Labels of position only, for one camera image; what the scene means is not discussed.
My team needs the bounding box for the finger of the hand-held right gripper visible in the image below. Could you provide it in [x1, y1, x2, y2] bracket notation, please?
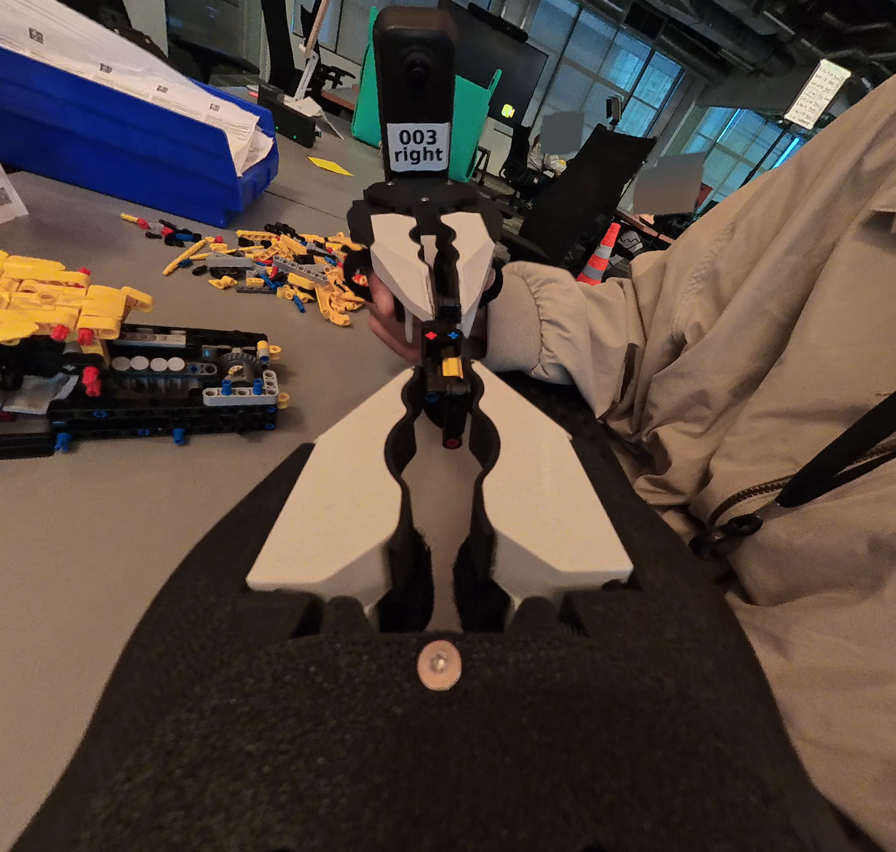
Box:
[440, 211, 496, 336]
[367, 213, 443, 343]

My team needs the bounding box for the pile of loose toy bricks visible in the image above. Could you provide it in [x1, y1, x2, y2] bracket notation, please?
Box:
[120, 211, 372, 328]

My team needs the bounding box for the black toy car chassis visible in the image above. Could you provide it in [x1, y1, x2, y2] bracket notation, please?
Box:
[0, 323, 289, 459]

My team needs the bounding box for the stack of white paper sheets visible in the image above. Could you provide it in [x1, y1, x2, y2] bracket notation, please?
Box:
[0, 0, 275, 174]

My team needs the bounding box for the yellow toy car body section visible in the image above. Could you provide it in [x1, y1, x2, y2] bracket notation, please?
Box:
[0, 251, 154, 349]

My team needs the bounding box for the person's right hand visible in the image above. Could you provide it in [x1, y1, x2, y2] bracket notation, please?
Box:
[365, 274, 425, 364]

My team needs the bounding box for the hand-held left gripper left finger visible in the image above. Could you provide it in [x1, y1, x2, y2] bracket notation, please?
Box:
[245, 367, 436, 633]

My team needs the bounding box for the large black wall screen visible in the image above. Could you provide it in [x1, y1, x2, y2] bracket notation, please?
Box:
[441, 0, 551, 126]

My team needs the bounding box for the grey desk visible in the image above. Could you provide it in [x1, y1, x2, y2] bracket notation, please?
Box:
[0, 85, 491, 852]

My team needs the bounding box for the clear plastic bag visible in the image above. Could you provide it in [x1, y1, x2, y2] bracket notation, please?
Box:
[0, 374, 79, 416]

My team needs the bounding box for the person's right forearm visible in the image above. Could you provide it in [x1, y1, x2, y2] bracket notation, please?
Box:
[483, 236, 708, 420]

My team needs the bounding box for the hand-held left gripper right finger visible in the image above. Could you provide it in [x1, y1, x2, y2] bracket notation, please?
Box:
[454, 362, 635, 633]

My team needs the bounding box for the green plastic bin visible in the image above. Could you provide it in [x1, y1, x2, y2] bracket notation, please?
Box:
[351, 8, 502, 182]

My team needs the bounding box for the blue plastic bin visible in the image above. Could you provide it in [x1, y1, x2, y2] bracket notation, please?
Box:
[0, 47, 280, 228]

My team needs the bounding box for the orange traffic cone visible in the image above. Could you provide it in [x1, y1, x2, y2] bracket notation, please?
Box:
[575, 222, 623, 286]

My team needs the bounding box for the flip chart with writing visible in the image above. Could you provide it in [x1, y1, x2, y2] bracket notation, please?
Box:
[784, 59, 852, 132]

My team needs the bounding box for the person in beige jacket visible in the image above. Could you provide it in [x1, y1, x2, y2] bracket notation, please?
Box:
[595, 71, 896, 852]

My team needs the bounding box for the small black brick assembly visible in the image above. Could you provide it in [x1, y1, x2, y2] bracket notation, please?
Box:
[420, 327, 485, 451]

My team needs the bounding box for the dark standing panel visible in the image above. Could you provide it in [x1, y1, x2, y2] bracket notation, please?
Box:
[162, 0, 261, 74]

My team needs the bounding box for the black video bar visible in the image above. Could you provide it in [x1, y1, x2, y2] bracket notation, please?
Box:
[468, 3, 530, 42]

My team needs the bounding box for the black strap clip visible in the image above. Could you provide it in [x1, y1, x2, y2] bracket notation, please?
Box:
[689, 393, 896, 560]

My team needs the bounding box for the large window wall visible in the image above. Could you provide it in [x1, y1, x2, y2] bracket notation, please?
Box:
[290, 0, 813, 188]

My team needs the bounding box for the black device with green light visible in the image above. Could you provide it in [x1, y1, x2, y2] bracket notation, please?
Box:
[257, 85, 320, 148]

